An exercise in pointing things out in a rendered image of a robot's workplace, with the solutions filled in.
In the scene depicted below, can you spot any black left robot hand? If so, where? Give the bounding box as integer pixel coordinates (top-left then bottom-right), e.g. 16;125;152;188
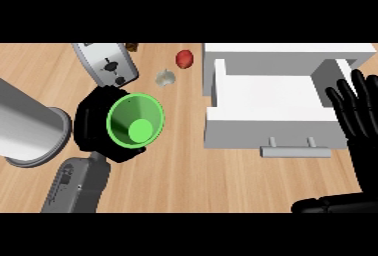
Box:
72;85;148;164

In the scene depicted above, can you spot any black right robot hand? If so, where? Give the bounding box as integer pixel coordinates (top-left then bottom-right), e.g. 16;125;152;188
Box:
289;68;378;214

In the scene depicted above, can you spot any green cup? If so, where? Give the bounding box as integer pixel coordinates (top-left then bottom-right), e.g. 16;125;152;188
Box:
105;92;165;149

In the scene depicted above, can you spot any white open drawer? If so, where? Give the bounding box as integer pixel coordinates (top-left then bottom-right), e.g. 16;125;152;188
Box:
204;58;357;150

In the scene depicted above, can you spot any large grey cylinder pot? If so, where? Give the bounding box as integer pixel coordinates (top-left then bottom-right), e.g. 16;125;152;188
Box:
0;78;74;169

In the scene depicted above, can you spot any silver toaster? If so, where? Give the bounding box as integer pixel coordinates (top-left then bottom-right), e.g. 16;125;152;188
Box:
71;43;140;88

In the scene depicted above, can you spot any white garlic bulb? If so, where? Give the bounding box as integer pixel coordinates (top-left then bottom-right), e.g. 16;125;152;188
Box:
153;68;177;88

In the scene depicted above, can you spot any white cabinet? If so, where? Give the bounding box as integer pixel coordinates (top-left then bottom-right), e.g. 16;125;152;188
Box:
202;43;378;98

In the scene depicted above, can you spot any red apple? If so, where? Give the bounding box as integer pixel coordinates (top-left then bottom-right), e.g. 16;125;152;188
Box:
174;49;195;70

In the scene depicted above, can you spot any grey drawer handle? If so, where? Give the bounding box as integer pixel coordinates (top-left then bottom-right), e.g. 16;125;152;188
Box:
258;136;334;159

